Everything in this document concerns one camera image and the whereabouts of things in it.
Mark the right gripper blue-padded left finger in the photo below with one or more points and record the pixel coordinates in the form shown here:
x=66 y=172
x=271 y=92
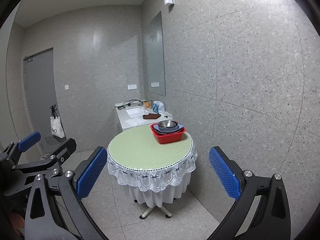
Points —
x=43 y=219

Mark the white tote bag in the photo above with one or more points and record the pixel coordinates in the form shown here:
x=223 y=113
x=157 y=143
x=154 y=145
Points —
x=56 y=124

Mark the medium steel bowl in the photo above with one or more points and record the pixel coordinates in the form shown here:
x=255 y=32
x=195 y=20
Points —
x=167 y=124

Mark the red plastic basin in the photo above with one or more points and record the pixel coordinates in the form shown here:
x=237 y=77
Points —
x=163 y=138

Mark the grey door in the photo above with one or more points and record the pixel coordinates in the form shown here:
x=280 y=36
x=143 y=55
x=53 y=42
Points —
x=40 y=95

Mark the round table white base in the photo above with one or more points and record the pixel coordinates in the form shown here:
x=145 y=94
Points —
x=146 y=212

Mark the white double socket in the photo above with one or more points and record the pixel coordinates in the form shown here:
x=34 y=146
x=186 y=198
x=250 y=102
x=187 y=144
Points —
x=132 y=87

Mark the orange container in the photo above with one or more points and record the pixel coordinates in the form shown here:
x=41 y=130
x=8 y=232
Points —
x=147 y=104

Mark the large steel mixing bowl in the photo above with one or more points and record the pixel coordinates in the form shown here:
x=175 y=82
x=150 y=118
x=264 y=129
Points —
x=168 y=129

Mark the white paper sheets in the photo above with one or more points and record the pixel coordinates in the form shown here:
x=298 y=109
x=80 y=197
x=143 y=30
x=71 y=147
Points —
x=135 y=121

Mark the green checkered tablecloth with lace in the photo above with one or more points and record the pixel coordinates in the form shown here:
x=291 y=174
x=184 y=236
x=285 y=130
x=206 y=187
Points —
x=149 y=172

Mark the white sink counter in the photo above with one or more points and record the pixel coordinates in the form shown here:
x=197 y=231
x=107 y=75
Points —
x=125 y=112

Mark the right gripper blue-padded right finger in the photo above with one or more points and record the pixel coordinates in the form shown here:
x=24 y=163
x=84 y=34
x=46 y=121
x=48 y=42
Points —
x=261 y=207

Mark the blue and white plastic bag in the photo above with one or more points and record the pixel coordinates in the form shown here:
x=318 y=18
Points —
x=158 y=107

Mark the person's left hand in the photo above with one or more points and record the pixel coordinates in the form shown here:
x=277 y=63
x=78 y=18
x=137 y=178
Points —
x=18 y=223

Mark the wall mirror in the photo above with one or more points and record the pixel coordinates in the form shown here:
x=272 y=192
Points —
x=153 y=57

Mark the light blue plate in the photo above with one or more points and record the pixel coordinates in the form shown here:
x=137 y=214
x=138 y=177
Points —
x=155 y=127

